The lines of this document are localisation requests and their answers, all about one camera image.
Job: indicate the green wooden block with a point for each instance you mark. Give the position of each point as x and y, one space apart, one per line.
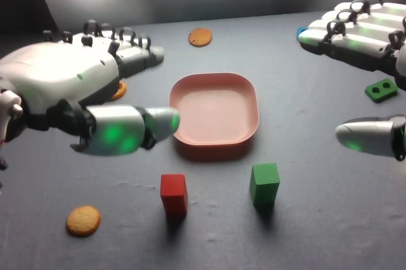
263 187

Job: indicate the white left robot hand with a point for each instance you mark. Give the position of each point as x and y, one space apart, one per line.
57 70

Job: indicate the red block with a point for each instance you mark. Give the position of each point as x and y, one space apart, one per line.
172 194

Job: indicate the blue two-hole flat block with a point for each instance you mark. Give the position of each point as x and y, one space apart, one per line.
300 33

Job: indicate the small round golden biscuit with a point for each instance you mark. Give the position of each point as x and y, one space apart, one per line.
83 221

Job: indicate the grey table cloth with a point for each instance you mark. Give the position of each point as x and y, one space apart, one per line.
317 219

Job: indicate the green two-hole flat block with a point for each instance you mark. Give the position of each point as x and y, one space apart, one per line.
374 95

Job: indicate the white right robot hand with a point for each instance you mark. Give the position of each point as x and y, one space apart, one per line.
364 29

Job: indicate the orange cookie with holes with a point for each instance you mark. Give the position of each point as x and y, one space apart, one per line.
120 92

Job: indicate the pink bowl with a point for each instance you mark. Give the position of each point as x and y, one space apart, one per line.
215 114

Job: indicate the round orange-brown cookie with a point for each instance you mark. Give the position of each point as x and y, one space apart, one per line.
200 37

